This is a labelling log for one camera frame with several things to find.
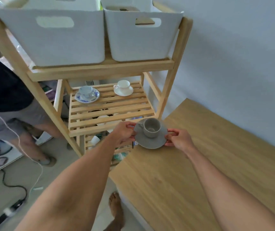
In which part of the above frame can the person's left hand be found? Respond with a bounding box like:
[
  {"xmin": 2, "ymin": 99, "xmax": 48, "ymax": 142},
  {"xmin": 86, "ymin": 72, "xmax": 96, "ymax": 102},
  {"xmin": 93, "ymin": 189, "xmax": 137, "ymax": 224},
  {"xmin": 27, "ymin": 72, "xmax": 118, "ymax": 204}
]
[{"xmin": 110, "ymin": 121, "xmax": 137, "ymax": 147}]

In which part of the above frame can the person's right hand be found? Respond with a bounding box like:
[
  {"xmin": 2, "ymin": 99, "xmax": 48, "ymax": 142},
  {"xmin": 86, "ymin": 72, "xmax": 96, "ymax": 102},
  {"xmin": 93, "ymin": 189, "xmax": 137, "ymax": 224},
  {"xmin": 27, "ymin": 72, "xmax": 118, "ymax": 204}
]
[{"xmin": 164, "ymin": 128, "xmax": 196, "ymax": 155}]

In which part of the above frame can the grey saucer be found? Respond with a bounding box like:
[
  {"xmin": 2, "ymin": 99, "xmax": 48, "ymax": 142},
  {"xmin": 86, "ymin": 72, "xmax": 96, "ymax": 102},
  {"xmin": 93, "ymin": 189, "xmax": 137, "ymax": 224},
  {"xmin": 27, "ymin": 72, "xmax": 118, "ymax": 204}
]
[{"xmin": 134, "ymin": 119, "xmax": 168, "ymax": 150}]

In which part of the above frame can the person's right forearm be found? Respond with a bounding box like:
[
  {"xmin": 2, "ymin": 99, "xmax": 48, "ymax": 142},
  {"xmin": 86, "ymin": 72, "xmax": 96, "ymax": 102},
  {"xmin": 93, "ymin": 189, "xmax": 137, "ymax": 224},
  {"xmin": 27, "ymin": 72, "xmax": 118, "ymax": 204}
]
[{"xmin": 185, "ymin": 146, "xmax": 275, "ymax": 231}]

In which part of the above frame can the person's left forearm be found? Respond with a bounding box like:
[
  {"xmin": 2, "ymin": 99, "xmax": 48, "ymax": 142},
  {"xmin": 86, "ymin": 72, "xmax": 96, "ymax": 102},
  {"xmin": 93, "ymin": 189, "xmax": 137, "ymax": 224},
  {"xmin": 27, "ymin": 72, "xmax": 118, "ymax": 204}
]
[{"xmin": 14, "ymin": 135, "xmax": 126, "ymax": 231}]

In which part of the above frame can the grey cup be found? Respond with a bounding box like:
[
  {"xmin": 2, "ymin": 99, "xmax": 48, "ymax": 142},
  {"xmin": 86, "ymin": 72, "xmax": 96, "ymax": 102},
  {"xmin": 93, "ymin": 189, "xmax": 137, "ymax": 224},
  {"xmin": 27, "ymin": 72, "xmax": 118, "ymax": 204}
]
[{"xmin": 138, "ymin": 117, "xmax": 162, "ymax": 138}]

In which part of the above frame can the white bowl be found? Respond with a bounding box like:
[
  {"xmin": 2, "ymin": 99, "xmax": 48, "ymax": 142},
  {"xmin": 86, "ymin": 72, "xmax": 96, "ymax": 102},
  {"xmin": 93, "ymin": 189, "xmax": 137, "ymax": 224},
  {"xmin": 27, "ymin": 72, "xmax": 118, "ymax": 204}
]
[{"xmin": 96, "ymin": 115, "xmax": 119, "ymax": 133}]

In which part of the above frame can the white saucer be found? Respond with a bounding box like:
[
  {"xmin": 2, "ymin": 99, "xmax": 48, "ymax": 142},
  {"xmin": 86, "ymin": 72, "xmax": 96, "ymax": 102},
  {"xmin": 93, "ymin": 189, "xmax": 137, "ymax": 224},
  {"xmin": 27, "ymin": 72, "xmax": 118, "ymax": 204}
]
[{"xmin": 114, "ymin": 85, "xmax": 134, "ymax": 97}]

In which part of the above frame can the small white mug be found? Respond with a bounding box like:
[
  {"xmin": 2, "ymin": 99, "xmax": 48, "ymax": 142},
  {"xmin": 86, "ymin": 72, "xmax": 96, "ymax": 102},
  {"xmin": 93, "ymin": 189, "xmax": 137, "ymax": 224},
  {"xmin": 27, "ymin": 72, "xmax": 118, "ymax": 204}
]
[{"xmin": 89, "ymin": 135, "xmax": 101, "ymax": 146}]

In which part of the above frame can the white cup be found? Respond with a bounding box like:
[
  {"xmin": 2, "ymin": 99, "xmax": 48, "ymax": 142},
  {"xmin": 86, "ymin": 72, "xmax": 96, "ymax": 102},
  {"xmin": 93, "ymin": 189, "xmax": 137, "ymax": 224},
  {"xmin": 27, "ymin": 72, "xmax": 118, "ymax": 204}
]
[{"xmin": 114, "ymin": 80, "xmax": 133, "ymax": 91}]

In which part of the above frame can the blue floral saucer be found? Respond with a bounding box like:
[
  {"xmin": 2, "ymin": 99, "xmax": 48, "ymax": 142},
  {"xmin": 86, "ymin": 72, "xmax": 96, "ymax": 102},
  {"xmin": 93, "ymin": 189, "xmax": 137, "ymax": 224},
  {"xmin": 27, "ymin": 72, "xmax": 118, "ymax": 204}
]
[{"xmin": 75, "ymin": 88, "xmax": 100, "ymax": 104}]

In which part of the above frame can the blue floral cup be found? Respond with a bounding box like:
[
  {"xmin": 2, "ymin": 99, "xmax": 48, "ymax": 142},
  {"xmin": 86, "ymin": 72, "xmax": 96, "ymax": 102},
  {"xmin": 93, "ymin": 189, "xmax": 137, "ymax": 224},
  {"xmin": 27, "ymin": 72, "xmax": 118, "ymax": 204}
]
[{"xmin": 79, "ymin": 86, "xmax": 96, "ymax": 99}]

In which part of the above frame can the wooden shelf rack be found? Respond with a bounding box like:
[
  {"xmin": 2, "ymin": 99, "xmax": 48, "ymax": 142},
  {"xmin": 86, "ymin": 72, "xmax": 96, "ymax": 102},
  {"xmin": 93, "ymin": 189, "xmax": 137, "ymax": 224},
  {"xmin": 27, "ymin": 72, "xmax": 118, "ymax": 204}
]
[{"xmin": 0, "ymin": 2, "xmax": 193, "ymax": 171}]

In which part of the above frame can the person's bare foot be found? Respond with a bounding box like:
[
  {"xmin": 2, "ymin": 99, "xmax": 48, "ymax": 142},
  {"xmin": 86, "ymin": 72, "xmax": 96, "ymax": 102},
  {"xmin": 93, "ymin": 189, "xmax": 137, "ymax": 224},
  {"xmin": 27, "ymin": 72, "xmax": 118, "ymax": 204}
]
[{"xmin": 103, "ymin": 191, "xmax": 125, "ymax": 231}]

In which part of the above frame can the large white storage bin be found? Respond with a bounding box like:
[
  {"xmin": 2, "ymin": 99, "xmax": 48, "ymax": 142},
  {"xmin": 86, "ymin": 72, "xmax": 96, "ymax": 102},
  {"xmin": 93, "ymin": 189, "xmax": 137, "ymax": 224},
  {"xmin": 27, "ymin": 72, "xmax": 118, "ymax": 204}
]
[{"xmin": 0, "ymin": 0, "xmax": 106, "ymax": 67}]

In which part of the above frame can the white box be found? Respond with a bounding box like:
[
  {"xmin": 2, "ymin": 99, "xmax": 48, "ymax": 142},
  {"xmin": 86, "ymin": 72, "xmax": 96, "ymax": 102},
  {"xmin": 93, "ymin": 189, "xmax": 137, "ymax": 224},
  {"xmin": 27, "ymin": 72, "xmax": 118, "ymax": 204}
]
[{"xmin": 101, "ymin": 0, "xmax": 153, "ymax": 13}]

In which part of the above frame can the black power strip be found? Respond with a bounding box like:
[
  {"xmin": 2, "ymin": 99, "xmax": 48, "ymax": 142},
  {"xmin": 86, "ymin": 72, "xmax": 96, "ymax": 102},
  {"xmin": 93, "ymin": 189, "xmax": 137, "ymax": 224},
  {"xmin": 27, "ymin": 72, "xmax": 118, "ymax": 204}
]
[{"xmin": 0, "ymin": 199, "xmax": 25, "ymax": 229}]

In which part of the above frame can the white cable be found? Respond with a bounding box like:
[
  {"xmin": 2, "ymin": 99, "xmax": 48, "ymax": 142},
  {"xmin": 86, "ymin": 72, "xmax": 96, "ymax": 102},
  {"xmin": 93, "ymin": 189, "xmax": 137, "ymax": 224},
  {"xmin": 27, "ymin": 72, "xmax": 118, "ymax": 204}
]
[{"xmin": 0, "ymin": 112, "xmax": 44, "ymax": 193}]

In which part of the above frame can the black cable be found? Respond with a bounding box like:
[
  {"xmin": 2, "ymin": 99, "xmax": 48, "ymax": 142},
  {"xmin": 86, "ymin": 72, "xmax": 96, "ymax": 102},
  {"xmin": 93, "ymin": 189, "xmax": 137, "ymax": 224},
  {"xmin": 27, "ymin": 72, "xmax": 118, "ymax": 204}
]
[{"xmin": 0, "ymin": 168, "xmax": 29, "ymax": 204}]

